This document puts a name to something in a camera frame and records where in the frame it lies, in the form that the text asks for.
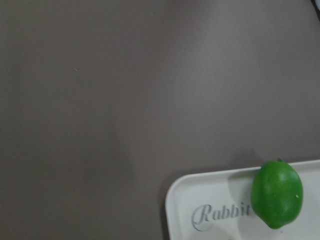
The green lemon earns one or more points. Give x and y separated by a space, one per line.
277 194

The cream rabbit tray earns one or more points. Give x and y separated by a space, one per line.
217 206

